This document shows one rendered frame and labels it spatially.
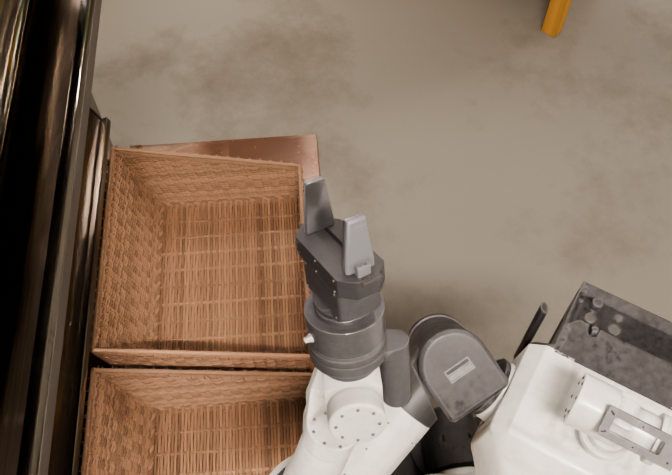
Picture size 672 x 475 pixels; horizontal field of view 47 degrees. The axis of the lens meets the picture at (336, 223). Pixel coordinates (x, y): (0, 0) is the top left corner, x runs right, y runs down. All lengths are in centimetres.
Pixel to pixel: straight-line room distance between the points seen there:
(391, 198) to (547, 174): 61
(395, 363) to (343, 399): 7
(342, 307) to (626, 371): 47
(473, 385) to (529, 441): 10
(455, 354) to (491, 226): 183
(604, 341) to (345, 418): 42
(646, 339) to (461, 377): 27
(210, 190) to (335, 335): 136
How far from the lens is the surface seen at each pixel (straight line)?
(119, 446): 177
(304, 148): 227
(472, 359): 105
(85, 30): 143
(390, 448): 109
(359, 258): 74
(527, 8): 362
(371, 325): 81
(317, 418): 98
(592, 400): 96
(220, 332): 198
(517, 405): 106
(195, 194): 215
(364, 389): 87
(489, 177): 297
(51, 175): 127
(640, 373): 112
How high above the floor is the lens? 238
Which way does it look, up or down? 58 degrees down
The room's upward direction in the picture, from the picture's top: straight up
